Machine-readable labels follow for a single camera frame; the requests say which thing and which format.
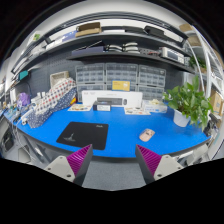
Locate pink computer mouse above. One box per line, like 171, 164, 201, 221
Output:
139, 129, 155, 142

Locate patterned checkered cloth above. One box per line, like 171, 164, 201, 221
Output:
27, 77, 77, 128

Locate grey drawer organizer left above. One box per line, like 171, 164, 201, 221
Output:
76, 63, 104, 83

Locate yellow card box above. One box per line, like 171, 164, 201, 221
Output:
112, 80, 130, 91

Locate flat picture card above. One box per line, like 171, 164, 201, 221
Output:
68, 104, 92, 112
124, 107, 151, 115

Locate flat picture card right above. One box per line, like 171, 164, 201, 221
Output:
124, 107, 151, 115

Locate cardboard box top shelf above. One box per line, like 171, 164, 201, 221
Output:
75, 22, 102, 37

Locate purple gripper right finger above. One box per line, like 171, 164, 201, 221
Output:
135, 145, 183, 184

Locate purple object left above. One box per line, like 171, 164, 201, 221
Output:
17, 92, 30, 107

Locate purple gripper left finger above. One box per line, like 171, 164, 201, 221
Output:
45, 145, 93, 186

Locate green potted plant white pot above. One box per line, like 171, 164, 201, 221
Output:
163, 76, 213, 130

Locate grey drawer organizer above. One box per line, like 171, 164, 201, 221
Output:
76, 63, 104, 83
105, 63, 138, 83
138, 65, 166, 87

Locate long white product box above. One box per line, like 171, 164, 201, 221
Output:
82, 90, 143, 107

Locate white basket crate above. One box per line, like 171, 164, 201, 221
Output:
50, 71, 69, 87

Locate grey drawer organizer middle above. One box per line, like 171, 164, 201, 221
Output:
105, 63, 138, 83

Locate flat picture card left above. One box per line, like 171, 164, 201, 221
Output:
68, 104, 92, 112

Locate white instrument on shelf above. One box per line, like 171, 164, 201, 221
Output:
160, 47, 184, 64

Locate grey drawer organizer right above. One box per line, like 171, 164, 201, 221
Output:
138, 65, 166, 87

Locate black mouse pad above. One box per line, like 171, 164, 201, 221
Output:
57, 122, 109, 150

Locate white box right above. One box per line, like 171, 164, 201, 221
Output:
142, 100, 167, 113

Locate small dark box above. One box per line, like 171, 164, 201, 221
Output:
93, 102, 111, 111

